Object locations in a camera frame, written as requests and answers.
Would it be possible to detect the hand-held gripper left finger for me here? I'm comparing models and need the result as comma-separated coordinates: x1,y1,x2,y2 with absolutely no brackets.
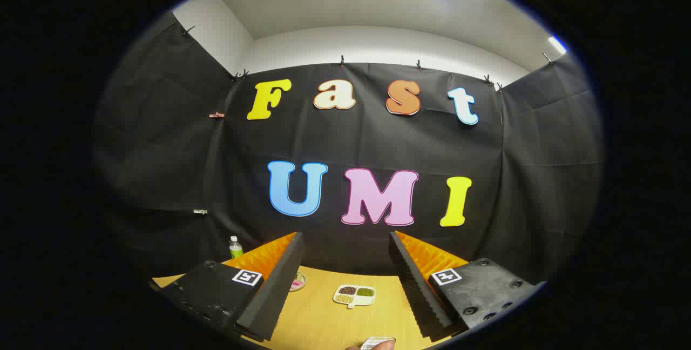
157,231,306,342

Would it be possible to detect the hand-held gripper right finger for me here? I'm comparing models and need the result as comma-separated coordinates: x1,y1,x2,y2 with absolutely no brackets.
389,230,546,340

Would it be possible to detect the white divided tray of beans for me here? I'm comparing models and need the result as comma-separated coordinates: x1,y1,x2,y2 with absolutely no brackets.
333,284,376,309

